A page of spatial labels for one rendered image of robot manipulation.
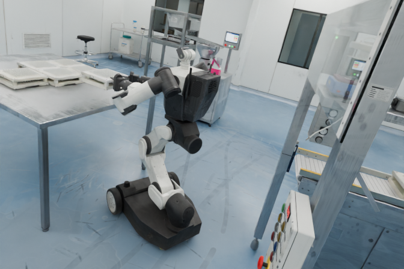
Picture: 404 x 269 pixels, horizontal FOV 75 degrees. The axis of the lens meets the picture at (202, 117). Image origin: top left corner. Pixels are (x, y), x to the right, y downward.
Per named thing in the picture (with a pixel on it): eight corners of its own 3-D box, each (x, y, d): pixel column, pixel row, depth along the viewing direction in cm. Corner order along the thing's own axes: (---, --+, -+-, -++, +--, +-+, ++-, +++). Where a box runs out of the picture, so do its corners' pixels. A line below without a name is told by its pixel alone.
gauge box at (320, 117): (308, 141, 130) (323, 103, 123) (307, 133, 140) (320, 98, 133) (356, 154, 126) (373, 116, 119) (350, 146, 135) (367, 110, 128)
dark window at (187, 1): (151, 30, 699) (157, -16, 659) (151, 30, 700) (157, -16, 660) (197, 41, 662) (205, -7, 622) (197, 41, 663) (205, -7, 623)
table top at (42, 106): (-84, 62, 204) (-86, 57, 203) (51, 56, 298) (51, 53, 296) (39, 129, 147) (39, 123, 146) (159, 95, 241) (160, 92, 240)
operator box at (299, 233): (261, 303, 71) (291, 229, 61) (266, 254, 86) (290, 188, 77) (284, 313, 69) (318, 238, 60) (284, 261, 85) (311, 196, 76)
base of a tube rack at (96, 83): (80, 80, 190) (80, 77, 189) (106, 77, 211) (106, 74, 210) (106, 90, 181) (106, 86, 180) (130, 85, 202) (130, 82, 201)
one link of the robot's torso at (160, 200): (183, 204, 198) (186, 190, 193) (160, 213, 185) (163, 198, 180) (168, 188, 212) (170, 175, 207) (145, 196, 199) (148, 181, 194)
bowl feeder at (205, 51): (188, 67, 399) (192, 42, 386) (197, 65, 431) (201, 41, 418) (218, 75, 385) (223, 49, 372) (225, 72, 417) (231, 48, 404)
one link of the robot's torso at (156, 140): (160, 152, 213) (193, 139, 179) (140, 157, 202) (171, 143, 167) (155, 134, 216) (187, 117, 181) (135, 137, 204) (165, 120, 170)
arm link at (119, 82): (111, 74, 176) (122, 79, 171) (122, 72, 184) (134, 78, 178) (109, 91, 181) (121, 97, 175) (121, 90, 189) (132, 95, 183)
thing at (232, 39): (216, 72, 408) (225, 30, 385) (218, 71, 417) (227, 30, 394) (230, 75, 401) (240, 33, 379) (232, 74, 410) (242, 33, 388)
